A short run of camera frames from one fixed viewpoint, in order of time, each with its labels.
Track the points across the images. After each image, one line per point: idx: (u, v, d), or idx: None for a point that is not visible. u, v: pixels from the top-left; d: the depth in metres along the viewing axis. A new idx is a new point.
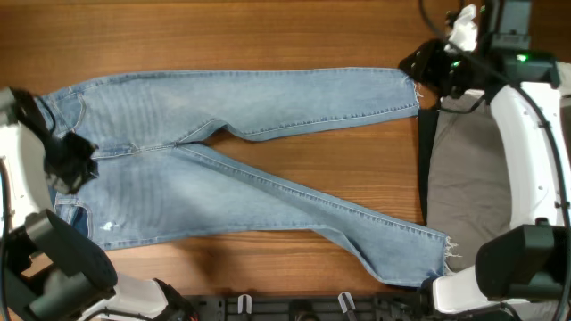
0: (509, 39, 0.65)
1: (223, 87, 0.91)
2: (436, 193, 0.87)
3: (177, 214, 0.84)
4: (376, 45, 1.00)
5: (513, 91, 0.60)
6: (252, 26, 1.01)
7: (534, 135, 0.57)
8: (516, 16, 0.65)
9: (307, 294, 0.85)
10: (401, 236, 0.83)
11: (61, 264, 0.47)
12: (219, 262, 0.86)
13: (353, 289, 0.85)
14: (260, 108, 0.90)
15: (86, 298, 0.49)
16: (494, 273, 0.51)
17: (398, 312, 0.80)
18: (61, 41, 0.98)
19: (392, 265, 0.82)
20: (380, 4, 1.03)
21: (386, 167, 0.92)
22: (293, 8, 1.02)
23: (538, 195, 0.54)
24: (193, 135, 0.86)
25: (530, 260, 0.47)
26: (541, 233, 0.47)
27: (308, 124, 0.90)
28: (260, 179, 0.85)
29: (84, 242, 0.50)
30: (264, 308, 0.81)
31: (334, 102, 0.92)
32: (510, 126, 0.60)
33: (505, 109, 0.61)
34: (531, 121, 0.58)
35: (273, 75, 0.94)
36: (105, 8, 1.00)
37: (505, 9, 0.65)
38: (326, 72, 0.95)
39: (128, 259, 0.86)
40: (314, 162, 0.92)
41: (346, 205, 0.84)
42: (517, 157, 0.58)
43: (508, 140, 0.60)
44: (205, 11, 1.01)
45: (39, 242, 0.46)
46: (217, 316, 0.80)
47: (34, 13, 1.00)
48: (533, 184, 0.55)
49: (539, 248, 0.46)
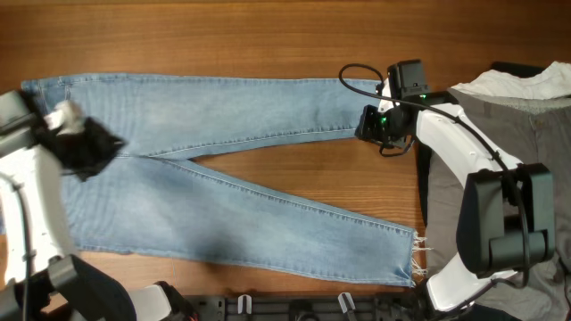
0: (415, 92, 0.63)
1: (212, 96, 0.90)
2: (436, 193, 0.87)
3: (124, 226, 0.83)
4: (376, 45, 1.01)
5: (426, 112, 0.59)
6: (252, 27, 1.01)
7: (451, 129, 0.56)
8: (414, 72, 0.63)
9: (308, 294, 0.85)
10: (371, 232, 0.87)
11: (83, 310, 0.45)
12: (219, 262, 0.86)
13: (353, 290, 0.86)
14: (249, 116, 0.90)
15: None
16: (471, 245, 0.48)
17: (398, 312, 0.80)
18: (62, 42, 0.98)
19: (359, 265, 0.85)
20: (380, 4, 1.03)
21: (386, 167, 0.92)
22: (293, 8, 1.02)
23: (474, 163, 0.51)
24: (177, 153, 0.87)
25: (487, 205, 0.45)
26: (484, 180, 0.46)
27: (294, 134, 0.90)
28: (228, 184, 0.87)
29: (104, 279, 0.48)
30: (264, 309, 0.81)
31: (321, 111, 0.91)
32: (434, 135, 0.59)
33: (428, 127, 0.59)
34: (443, 119, 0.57)
35: (261, 83, 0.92)
36: (105, 8, 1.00)
37: (401, 71, 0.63)
38: (317, 82, 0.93)
39: (128, 259, 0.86)
40: (314, 163, 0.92)
41: (315, 206, 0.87)
42: (451, 156, 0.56)
43: (440, 146, 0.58)
44: (205, 12, 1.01)
45: (63, 289, 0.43)
46: (217, 316, 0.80)
47: (34, 13, 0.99)
48: (467, 158, 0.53)
49: (485, 192, 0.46)
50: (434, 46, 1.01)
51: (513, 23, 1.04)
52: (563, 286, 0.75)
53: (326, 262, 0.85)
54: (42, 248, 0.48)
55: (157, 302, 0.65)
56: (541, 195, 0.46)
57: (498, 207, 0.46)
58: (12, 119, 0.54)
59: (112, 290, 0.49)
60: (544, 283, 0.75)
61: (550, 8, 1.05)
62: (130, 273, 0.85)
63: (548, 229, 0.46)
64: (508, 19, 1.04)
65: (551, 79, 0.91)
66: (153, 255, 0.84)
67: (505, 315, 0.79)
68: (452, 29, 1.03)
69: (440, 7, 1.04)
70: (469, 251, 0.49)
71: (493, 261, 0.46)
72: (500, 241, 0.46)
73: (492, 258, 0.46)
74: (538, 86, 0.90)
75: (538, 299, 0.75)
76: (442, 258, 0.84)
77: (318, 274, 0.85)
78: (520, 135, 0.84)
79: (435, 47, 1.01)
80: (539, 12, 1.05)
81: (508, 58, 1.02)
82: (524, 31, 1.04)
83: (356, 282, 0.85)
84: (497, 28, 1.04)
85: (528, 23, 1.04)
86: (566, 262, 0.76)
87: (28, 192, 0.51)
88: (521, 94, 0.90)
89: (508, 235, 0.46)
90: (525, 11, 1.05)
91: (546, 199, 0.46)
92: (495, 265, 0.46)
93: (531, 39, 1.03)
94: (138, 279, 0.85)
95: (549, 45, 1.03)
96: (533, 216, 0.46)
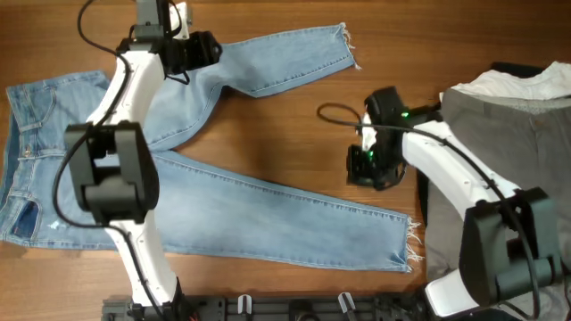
0: (392, 111, 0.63)
1: (228, 59, 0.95)
2: (436, 193, 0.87)
3: None
4: (376, 45, 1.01)
5: (411, 134, 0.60)
6: (252, 26, 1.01)
7: (442, 155, 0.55)
8: (392, 99, 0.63)
9: (308, 294, 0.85)
10: (362, 219, 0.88)
11: (128, 173, 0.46)
12: (219, 262, 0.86)
13: (354, 290, 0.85)
14: (257, 75, 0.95)
15: (124, 206, 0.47)
16: (475, 276, 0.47)
17: (398, 312, 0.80)
18: (62, 41, 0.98)
19: (357, 251, 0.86)
20: (381, 4, 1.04)
21: None
22: (293, 8, 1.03)
23: (467, 187, 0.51)
24: (168, 140, 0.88)
25: (488, 242, 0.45)
26: (484, 213, 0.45)
27: (277, 83, 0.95)
28: (223, 176, 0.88)
29: (152, 167, 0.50)
30: (265, 309, 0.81)
31: (301, 61, 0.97)
32: (423, 156, 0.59)
33: (417, 152, 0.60)
34: (433, 143, 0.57)
35: (237, 47, 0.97)
36: (106, 8, 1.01)
37: (379, 101, 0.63)
38: (316, 32, 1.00)
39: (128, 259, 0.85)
40: (314, 163, 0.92)
41: (310, 196, 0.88)
42: (442, 178, 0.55)
43: (429, 168, 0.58)
44: (205, 11, 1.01)
45: (122, 144, 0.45)
46: (217, 316, 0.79)
47: (34, 14, 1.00)
48: (459, 182, 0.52)
49: (486, 228, 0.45)
50: (434, 45, 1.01)
51: (513, 23, 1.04)
52: (563, 286, 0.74)
53: (322, 251, 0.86)
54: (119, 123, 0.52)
55: (172, 284, 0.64)
56: (540, 223, 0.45)
57: (502, 241, 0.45)
58: (146, 23, 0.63)
59: (153, 176, 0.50)
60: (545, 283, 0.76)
61: (549, 9, 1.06)
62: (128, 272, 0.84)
63: (553, 254, 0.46)
64: (508, 20, 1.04)
65: (551, 79, 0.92)
66: None
67: (505, 315, 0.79)
68: (453, 29, 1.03)
69: (440, 7, 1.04)
70: (476, 283, 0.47)
71: (502, 295, 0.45)
72: (507, 275, 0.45)
73: (500, 292, 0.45)
74: (538, 86, 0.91)
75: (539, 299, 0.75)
76: (442, 258, 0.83)
77: (316, 263, 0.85)
78: (520, 135, 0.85)
79: (436, 47, 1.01)
80: (538, 12, 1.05)
81: (508, 58, 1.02)
82: (524, 31, 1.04)
83: (353, 269, 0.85)
84: (497, 29, 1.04)
85: (528, 23, 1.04)
86: (566, 261, 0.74)
87: (133, 78, 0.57)
88: (520, 94, 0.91)
89: (516, 266, 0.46)
90: (524, 12, 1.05)
91: (548, 226, 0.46)
92: (504, 298, 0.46)
93: (532, 40, 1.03)
94: None
95: (550, 45, 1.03)
96: (537, 242, 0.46)
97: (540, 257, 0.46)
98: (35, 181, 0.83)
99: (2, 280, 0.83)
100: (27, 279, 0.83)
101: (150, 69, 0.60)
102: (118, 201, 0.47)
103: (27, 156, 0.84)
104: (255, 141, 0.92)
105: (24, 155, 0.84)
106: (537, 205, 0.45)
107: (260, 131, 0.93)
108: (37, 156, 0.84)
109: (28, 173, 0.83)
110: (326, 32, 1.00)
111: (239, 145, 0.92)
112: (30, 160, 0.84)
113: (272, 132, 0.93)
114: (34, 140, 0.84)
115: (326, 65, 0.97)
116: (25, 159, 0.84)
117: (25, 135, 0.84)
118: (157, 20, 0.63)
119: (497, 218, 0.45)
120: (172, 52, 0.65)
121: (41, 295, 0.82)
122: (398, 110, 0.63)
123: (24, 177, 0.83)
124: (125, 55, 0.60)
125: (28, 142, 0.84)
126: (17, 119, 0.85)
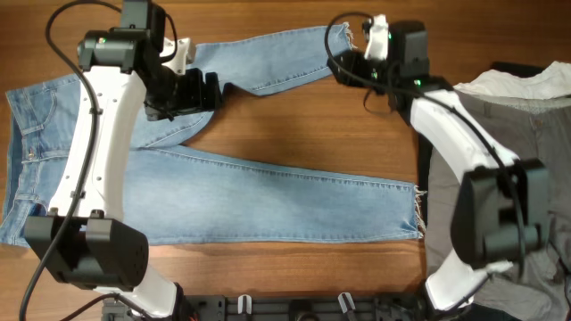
0: (413, 69, 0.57)
1: (233, 60, 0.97)
2: (436, 193, 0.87)
3: (132, 221, 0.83)
4: None
5: (422, 101, 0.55)
6: (252, 26, 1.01)
7: (448, 123, 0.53)
8: (418, 44, 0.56)
9: (308, 294, 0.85)
10: (371, 193, 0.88)
11: (104, 266, 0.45)
12: (219, 262, 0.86)
13: (354, 290, 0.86)
14: (260, 74, 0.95)
15: (103, 283, 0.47)
16: (467, 235, 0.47)
17: (398, 312, 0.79)
18: (61, 40, 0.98)
19: (368, 222, 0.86)
20: (380, 4, 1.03)
21: (387, 167, 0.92)
22: (293, 8, 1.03)
23: (467, 154, 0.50)
24: (172, 137, 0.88)
25: (480, 201, 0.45)
26: (478, 176, 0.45)
27: (278, 82, 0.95)
28: (228, 165, 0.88)
29: (133, 237, 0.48)
30: (265, 309, 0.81)
31: (302, 61, 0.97)
32: (428, 124, 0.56)
33: (425, 119, 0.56)
34: (439, 108, 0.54)
35: (242, 45, 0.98)
36: (105, 8, 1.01)
37: (407, 41, 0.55)
38: (318, 31, 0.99)
39: None
40: (314, 162, 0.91)
41: (318, 175, 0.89)
42: (445, 144, 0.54)
43: (430, 131, 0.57)
44: (205, 11, 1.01)
45: (95, 244, 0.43)
46: (217, 316, 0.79)
47: (34, 14, 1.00)
48: (461, 148, 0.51)
49: (479, 187, 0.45)
50: (434, 45, 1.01)
51: (513, 23, 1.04)
52: (563, 286, 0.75)
53: (335, 226, 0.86)
54: (89, 205, 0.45)
55: (167, 298, 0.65)
56: (534, 192, 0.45)
57: (492, 204, 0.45)
58: (130, 27, 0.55)
59: (135, 250, 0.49)
60: (544, 283, 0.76)
61: (548, 8, 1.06)
62: None
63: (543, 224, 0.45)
64: (508, 19, 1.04)
65: (551, 79, 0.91)
66: (166, 243, 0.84)
67: (505, 315, 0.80)
68: (452, 29, 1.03)
69: (440, 7, 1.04)
70: (467, 247, 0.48)
71: (489, 255, 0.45)
72: (496, 235, 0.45)
73: (488, 253, 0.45)
74: (538, 86, 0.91)
75: (538, 299, 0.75)
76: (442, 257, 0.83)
77: (329, 239, 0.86)
78: (520, 135, 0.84)
79: (436, 47, 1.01)
80: (538, 12, 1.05)
81: (508, 58, 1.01)
82: (524, 31, 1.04)
83: (366, 241, 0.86)
84: (497, 28, 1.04)
85: (527, 23, 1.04)
86: (566, 262, 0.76)
87: (102, 126, 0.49)
88: (520, 94, 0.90)
89: (505, 230, 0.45)
90: (523, 12, 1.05)
91: (542, 195, 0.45)
92: (490, 259, 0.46)
93: (532, 39, 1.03)
94: None
95: (550, 45, 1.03)
96: (529, 210, 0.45)
97: (530, 225, 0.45)
98: (40, 184, 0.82)
99: (3, 280, 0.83)
100: (27, 279, 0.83)
101: (128, 96, 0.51)
102: (100, 282, 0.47)
103: (30, 160, 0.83)
104: (256, 140, 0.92)
105: (28, 159, 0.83)
106: (532, 175, 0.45)
107: (260, 131, 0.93)
108: (40, 159, 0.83)
109: (33, 176, 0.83)
110: (330, 30, 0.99)
111: (238, 146, 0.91)
112: (35, 162, 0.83)
113: (272, 131, 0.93)
114: (37, 143, 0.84)
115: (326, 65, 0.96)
116: (29, 161, 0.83)
117: (28, 137, 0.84)
118: (144, 25, 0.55)
119: (491, 183, 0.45)
120: (152, 53, 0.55)
121: (40, 295, 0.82)
122: (421, 61, 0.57)
123: (29, 179, 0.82)
124: (96, 67, 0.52)
125: (32, 145, 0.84)
126: (20, 122, 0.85)
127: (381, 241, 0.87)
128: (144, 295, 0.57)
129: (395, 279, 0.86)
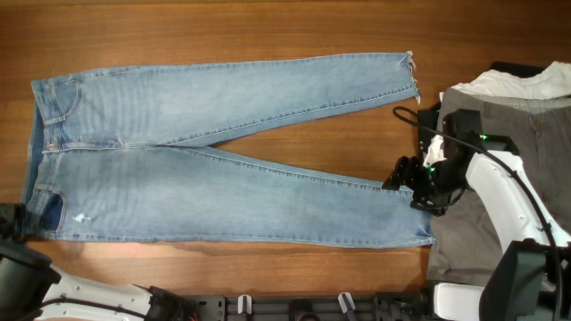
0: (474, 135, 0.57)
1: (277, 78, 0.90)
2: None
3: (149, 215, 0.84)
4: (375, 46, 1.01)
5: (483, 156, 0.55)
6: (252, 27, 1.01)
7: (506, 185, 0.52)
8: (470, 120, 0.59)
9: (308, 294, 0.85)
10: (389, 198, 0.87)
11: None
12: (218, 262, 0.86)
13: (354, 290, 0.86)
14: (287, 98, 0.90)
15: (35, 289, 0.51)
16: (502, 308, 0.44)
17: (398, 311, 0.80)
18: (62, 42, 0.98)
19: (383, 229, 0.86)
20: (380, 4, 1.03)
21: (387, 167, 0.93)
22: (293, 8, 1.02)
23: (520, 224, 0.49)
24: (194, 141, 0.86)
25: (518, 269, 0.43)
26: (529, 249, 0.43)
27: (307, 112, 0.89)
28: (246, 164, 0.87)
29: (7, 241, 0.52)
30: (265, 309, 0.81)
31: (333, 88, 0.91)
32: (484, 182, 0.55)
33: (482, 176, 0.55)
34: (502, 170, 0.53)
35: (270, 64, 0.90)
36: (106, 8, 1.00)
37: (457, 117, 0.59)
38: (380, 57, 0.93)
39: (128, 259, 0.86)
40: (314, 161, 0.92)
41: (333, 179, 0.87)
42: (498, 212, 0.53)
43: (484, 190, 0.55)
44: (205, 11, 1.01)
45: None
46: (217, 316, 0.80)
47: (34, 14, 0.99)
48: (513, 215, 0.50)
49: (526, 264, 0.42)
50: (434, 46, 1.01)
51: (513, 22, 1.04)
52: None
53: (347, 231, 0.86)
54: None
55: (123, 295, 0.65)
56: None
57: (531, 282, 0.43)
58: None
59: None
60: None
61: (550, 8, 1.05)
62: (130, 272, 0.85)
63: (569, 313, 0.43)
64: (508, 19, 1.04)
65: (551, 79, 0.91)
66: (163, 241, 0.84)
67: None
68: (453, 29, 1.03)
69: (440, 6, 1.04)
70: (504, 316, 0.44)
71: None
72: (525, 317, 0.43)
73: None
74: (538, 86, 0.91)
75: None
76: (444, 258, 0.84)
77: (343, 243, 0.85)
78: (520, 135, 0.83)
79: (436, 47, 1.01)
80: (539, 12, 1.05)
81: (508, 59, 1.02)
82: (523, 31, 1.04)
83: (380, 246, 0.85)
84: (497, 28, 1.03)
85: (527, 22, 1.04)
86: None
87: None
88: (521, 94, 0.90)
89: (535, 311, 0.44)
90: (524, 11, 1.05)
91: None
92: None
93: (531, 40, 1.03)
94: (138, 279, 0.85)
95: (549, 45, 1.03)
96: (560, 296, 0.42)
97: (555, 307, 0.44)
98: (59, 175, 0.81)
99: None
100: None
101: None
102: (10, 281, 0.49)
103: (50, 150, 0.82)
104: (256, 140, 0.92)
105: (48, 149, 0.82)
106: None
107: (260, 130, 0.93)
108: (61, 150, 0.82)
109: (53, 167, 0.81)
110: (359, 54, 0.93)
111: (239, 146, 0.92)
112: (55, 153, 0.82)
113: (273, 132, 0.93)
114: (59, 133, 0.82)
115: (358, 85, 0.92)
116: (49, 152, 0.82)
117: (49, 127, 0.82)
118: None
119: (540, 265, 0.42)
120: None
121: None
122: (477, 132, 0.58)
123: (48, 170, 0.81)
124: None
125: (53, 135, 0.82)
126: (42, 111, 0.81)
127: (394, 247, 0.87)
128: (78, 304, 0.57)
129: (393, 279, 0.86)
